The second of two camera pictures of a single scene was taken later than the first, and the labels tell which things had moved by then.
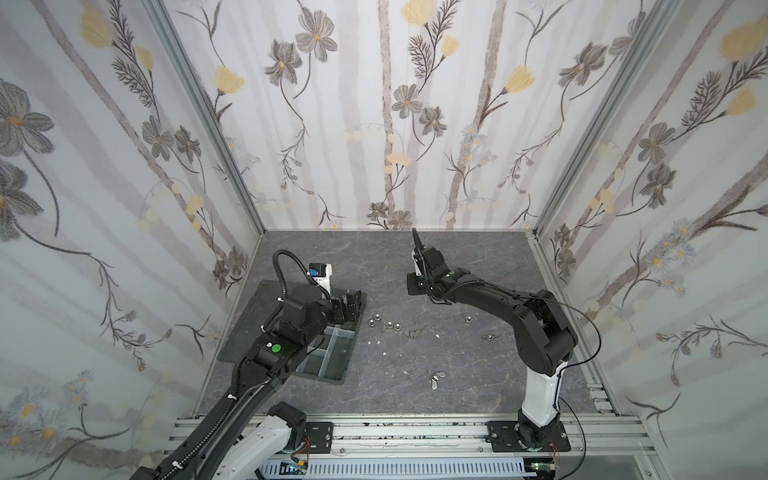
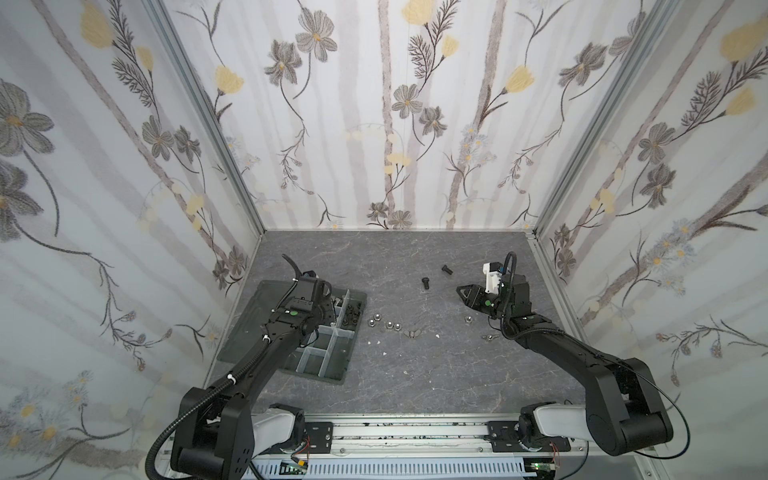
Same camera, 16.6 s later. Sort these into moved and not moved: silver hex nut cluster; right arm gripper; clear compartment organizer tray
Moved: right arm gripper
Not moved: silver hex nut cluster; clear compartment organizer tray
